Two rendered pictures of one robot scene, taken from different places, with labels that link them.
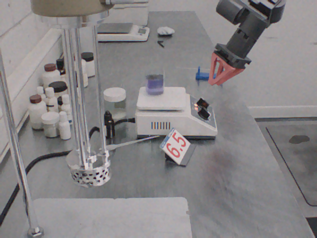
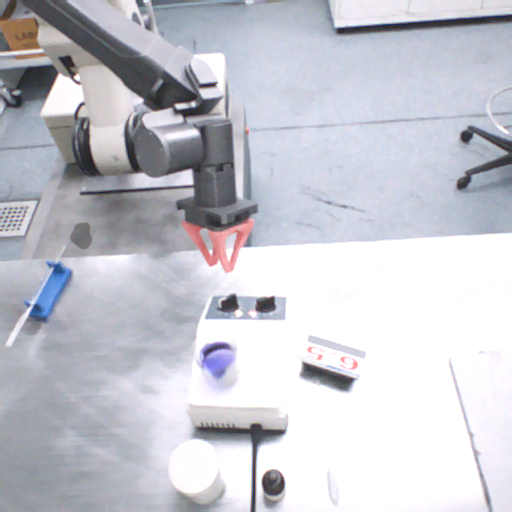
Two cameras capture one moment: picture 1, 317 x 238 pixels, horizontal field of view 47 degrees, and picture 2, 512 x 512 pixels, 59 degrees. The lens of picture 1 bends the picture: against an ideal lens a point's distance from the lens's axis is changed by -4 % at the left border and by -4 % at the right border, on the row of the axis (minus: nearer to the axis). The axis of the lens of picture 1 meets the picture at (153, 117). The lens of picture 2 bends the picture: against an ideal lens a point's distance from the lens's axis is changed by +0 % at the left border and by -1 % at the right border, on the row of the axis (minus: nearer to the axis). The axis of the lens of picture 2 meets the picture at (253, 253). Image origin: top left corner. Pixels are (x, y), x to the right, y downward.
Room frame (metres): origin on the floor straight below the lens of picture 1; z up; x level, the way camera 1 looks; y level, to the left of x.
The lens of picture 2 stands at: (0.79, 0.23, 1.38)
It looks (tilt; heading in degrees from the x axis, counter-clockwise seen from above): 52 degrees down; 276
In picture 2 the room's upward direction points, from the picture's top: 8 degrees counter-clockwise
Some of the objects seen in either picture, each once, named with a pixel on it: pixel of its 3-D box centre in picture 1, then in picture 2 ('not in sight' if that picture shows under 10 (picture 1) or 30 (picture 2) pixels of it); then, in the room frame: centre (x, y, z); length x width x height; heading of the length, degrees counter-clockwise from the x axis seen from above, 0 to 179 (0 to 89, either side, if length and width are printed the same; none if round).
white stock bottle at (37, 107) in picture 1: (37, 111); not in sight; (0.87, 0.30, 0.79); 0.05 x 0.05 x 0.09
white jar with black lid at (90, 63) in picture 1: (86, 64); not in sight; (1.24, 0.23, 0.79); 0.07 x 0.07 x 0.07
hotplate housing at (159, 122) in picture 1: (172, 113); (243, 357); (0.85, -0.05, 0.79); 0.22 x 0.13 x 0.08; 87
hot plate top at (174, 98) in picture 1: (162, 97); (238, 361); (0.85, -0.02, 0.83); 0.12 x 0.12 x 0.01; 87
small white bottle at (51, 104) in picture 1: (51, 103); not in sight; (0.91, 0.28, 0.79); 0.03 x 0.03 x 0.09
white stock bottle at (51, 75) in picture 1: (51, 80); not in sight; (1.07, 0.31, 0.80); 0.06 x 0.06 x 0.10
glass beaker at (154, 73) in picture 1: (154, 80); (221, 361); (0.87, -0.01, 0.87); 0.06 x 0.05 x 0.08; 166
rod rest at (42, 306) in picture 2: (210, 72); (47, 287); (1.19, -0.20, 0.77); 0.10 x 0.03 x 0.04; 79
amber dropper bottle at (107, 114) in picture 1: (108, 123); (273, 482); (0.81, 0.11, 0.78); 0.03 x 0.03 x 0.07
